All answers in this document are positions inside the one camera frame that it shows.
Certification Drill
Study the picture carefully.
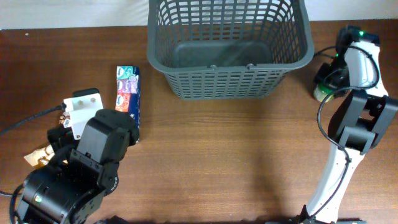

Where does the brown crumpled snack bag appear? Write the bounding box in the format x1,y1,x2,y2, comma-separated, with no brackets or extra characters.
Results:
24,112,74,170

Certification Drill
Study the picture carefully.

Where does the green capped jar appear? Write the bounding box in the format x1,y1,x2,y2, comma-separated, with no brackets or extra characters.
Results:
313,83,333,102

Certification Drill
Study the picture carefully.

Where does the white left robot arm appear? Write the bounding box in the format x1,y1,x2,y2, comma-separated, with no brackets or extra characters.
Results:
9,109,139,223

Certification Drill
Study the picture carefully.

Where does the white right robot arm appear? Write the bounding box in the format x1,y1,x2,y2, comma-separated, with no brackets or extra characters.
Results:
297,26,397,223

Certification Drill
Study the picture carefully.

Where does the grey plastic basket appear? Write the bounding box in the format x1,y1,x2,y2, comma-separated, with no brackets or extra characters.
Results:
147,0,314,100

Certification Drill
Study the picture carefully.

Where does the Kleenex tissue multipack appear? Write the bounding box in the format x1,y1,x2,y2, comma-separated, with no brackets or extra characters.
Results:
115,65,141,129

